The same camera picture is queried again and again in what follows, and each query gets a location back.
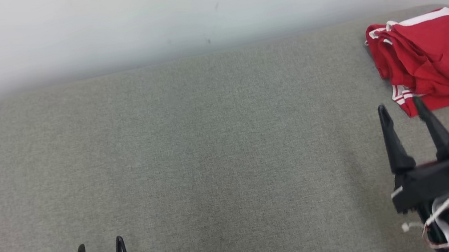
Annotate red shorts with white stripe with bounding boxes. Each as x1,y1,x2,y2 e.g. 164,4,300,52
361,6,449,108

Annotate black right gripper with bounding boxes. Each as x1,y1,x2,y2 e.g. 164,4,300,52
376,90,449,215

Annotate grey fabric sofa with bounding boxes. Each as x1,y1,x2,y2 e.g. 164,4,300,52
0,2,449,252

